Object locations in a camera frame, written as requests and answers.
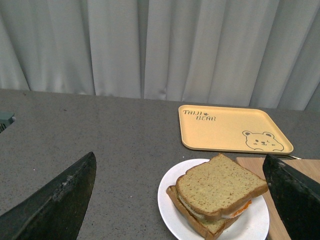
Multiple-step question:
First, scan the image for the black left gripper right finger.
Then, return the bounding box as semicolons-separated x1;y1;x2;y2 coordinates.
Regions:
262;154;320;240

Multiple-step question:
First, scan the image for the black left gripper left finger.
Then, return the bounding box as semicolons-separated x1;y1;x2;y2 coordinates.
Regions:
0;152;97;240

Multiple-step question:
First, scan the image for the white round plate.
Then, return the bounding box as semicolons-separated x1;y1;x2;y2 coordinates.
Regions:
157;158;270;240

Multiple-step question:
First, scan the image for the fried egg toy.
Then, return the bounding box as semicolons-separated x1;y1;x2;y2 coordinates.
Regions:
178;195;252;221

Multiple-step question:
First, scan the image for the bread slice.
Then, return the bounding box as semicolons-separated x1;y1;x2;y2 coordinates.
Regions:
175;154;268;219
166;185;240;240

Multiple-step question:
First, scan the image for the green grey device at edge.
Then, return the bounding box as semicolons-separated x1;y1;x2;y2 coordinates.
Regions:
0;111;15;133

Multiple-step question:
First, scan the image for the yellow bear tray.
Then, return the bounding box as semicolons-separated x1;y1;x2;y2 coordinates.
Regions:
178;105;294;155

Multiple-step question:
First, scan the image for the grey curtain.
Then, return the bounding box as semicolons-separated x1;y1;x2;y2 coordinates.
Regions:
0;0;320;111

